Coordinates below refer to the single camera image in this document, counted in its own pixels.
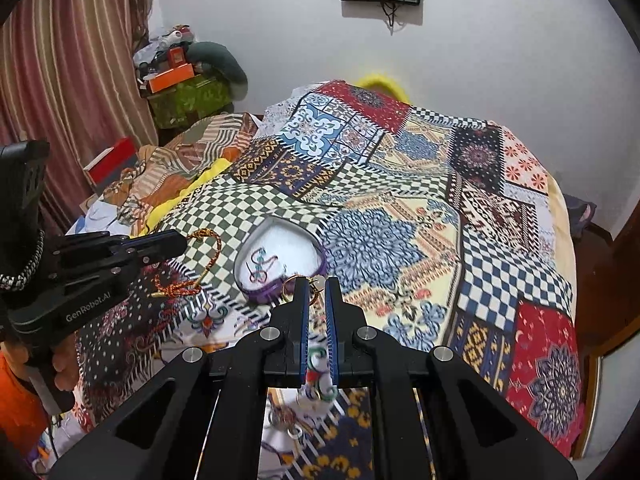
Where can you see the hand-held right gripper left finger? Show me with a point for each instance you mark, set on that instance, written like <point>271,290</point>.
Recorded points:
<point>305,340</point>

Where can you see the orange flat box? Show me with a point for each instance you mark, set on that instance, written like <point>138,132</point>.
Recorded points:
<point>167,77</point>

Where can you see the person's left hand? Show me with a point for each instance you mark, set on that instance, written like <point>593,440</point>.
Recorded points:
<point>65,367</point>

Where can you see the white lace cloth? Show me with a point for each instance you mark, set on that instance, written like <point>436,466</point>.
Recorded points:
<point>280,110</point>

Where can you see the yellow cloth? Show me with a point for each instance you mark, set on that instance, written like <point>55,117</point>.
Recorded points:
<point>175,195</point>

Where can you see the brown striped patterned cloth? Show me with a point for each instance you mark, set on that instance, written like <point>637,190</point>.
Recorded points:
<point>200,145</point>

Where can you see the patchwork printed blanket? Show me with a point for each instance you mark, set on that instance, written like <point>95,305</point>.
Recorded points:
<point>400,220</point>

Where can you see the red box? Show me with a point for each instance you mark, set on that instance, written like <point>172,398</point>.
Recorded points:
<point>107,162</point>

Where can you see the gold hoop earring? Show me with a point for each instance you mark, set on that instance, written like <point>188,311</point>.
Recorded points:
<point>288,292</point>

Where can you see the green camouflage box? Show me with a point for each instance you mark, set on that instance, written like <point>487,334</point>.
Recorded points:
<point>187,100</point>

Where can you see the striped curtain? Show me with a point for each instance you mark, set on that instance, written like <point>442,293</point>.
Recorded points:
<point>65,60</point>

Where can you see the orange sleeve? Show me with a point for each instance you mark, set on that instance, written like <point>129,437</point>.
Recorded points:
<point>20,410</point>

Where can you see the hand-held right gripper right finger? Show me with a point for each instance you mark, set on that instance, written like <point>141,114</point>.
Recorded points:
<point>330,332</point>

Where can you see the dark green pillow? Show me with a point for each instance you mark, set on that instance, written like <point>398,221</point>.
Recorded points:
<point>225,62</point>

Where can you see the purple heart-shaped jewelry box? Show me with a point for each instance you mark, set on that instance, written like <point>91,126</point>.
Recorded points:
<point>300,240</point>

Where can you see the yellow round cushion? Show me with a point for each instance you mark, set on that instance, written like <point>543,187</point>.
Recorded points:
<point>382,84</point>

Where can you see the wooden bed frame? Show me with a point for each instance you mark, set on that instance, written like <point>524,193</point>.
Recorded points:
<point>607,310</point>

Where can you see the cream bed sheet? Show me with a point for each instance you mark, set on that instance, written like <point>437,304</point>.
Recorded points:
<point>562,240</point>

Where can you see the pile of small clutter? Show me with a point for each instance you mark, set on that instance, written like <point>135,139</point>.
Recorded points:
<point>165,45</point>

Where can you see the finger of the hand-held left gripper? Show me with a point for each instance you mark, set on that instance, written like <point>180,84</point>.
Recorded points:
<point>150,242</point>
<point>125,266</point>

